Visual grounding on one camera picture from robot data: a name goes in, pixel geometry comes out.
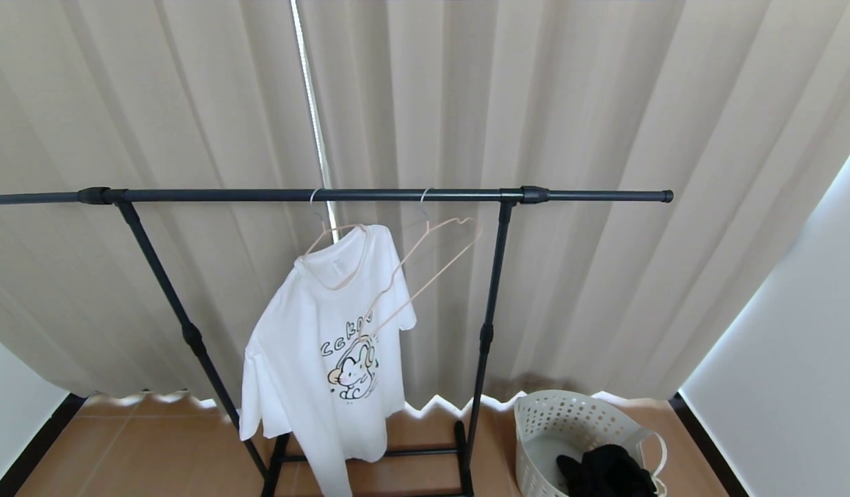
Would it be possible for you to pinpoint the beige curtain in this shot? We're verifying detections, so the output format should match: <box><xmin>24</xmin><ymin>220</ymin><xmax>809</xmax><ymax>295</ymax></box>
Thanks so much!
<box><xmin>0</xmin><ymin>0</ymin><xmax>850</xmax><ymax>418</ymax></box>

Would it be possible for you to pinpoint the white printed garment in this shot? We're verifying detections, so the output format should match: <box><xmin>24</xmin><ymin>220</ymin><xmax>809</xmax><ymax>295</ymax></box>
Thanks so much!
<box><xmin>240</xmin><ymin>224</ymin><xmax>417</xmax><ymax>497</ymax></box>

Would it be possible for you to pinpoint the pink clothes hanger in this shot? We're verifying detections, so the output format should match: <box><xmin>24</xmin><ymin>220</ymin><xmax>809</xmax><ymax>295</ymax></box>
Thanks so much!
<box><xmin>366</xmin><ymin>186</ymin><xmax>484</xmax><ymax>339</ymax></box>
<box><xmin>300</xmin><ymin>188</ymin><xmax>370</xmax><ymax>291</ymax></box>

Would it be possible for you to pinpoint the black garment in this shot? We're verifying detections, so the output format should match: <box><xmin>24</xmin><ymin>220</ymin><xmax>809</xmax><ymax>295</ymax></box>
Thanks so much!
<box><xmin>556</xmin><ymin>444</ymin><xmax>659</xmax><ymax>497</ymax></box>

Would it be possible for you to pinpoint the white laundry basket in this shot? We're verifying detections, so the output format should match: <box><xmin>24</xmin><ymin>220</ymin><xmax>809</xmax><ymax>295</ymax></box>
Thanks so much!
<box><xmin>513</xmin><ymin>390</ymin><xmax>668</xmax><ymax>497</ymax></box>

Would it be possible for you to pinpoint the black clothes rack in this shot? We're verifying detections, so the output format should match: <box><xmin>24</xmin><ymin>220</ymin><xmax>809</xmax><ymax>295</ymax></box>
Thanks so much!
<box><xmin>0</xmin><ymin>185</ymin><xmax>674</xmax><ymax>497</ymax></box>

